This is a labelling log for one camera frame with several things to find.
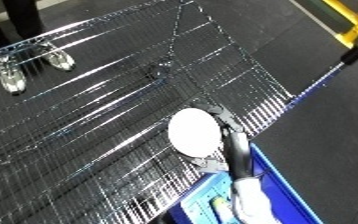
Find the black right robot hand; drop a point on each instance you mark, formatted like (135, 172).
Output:
(239, 156)

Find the pale right robot arm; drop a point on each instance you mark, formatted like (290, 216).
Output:
(251, 203)

